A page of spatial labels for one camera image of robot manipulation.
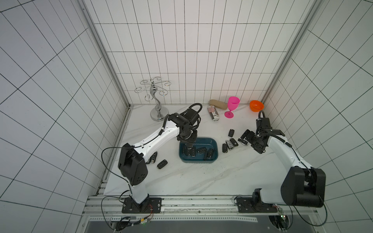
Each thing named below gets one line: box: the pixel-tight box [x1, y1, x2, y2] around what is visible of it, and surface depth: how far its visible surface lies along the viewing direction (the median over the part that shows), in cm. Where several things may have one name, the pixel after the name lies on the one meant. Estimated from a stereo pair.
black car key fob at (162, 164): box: [156, 159, 169, 169], surface depth 88 cm
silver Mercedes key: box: [229, 138, 239, 147], surface depth 97 cm
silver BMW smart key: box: [225, 139, 235, 151], surface depth 97 cm
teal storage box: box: [178, 137, 219, 164], surface depth 92 cm
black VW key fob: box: [221, 143, 228, 153], surface depth 96 cm
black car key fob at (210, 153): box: [206, 148, 215, 159], surface depth 92 cm
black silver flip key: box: [150, 151, 158, 164], surface depth 91 cm
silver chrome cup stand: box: [134, 76, 172, 122], surface depth 95 cm
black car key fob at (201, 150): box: [196, 147, 207, 154], surface depth 94 cm
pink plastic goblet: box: [223, 96, 240, 119], surface depth 106 cm
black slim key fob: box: [227, 128, 235, 138], surface depth 102 cm
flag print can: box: [207, 104, 220, 122], surface depth 112 cm
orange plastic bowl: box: [249, 99, 265, 113], surface depth 117 cm
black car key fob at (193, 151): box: [191, 145, 197, 158], surface depth 93 cm
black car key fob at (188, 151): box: [186, 146, 192, 157], surface depth 92 cm
